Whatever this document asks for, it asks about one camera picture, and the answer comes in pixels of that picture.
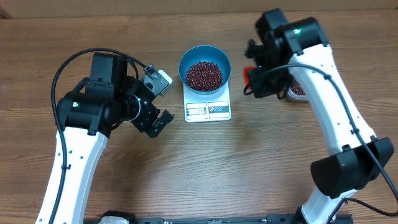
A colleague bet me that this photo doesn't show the orange measuring scoop blue handle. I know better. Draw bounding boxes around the orange measuring scoop blue handle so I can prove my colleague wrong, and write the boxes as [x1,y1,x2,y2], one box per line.
[243,66,255,85]

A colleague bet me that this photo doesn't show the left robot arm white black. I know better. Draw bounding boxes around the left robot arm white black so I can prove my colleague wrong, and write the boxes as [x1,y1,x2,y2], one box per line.
[36,48,174,223]

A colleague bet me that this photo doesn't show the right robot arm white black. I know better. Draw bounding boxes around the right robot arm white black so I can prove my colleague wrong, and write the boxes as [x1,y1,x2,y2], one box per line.
[243,9,394,223]

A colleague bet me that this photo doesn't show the white digital kitchen scale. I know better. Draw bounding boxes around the white digital kitchen scale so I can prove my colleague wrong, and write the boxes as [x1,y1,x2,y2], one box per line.
[183,83,232,123]

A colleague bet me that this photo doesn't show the red beans in bowl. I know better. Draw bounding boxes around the red beans in bowl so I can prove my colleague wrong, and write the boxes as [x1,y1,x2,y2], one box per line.
[185,61,223,92]

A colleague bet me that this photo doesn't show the blue bowl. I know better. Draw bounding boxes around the blue bowl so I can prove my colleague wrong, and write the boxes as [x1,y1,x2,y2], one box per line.
[178,45,231,95]

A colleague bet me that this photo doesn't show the red beans in container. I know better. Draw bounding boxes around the red beans in container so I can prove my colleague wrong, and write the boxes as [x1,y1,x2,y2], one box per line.
[290,79,305,96]

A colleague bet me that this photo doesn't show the clear plastic container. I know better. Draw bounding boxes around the clear plastic container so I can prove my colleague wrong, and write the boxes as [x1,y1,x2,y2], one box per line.
[287,78,308,102]

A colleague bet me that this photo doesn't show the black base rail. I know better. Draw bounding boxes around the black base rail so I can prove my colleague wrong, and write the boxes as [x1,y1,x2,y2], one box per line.
[83,210,354,224]

